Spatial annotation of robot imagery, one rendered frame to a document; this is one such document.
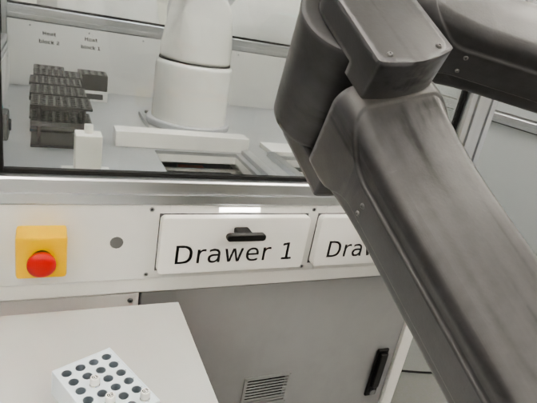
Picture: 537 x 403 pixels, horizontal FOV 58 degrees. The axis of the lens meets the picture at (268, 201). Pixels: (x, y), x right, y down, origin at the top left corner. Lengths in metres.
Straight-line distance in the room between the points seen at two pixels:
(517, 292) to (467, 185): 0.05
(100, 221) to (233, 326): 0.38
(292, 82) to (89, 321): 0.67
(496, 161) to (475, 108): 1.36
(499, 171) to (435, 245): 2.26
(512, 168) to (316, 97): 2.20
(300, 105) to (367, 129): 0.06
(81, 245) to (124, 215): 0.08
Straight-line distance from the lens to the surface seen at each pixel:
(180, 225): 0.85
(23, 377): 0.79
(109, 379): 0.72
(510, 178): 2.44
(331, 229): 0.98
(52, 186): 0.81
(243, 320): 1.05
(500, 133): 2.47
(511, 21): 0.34
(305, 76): 0.26
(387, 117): 0.23
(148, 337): 0.84
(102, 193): 0.83
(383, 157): 0.22
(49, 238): 0.80
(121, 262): 0.89
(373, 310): 1.22
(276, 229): 0.92
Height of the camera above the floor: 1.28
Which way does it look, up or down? 21 degrees down
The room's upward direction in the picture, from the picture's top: 11 degrees clockwise
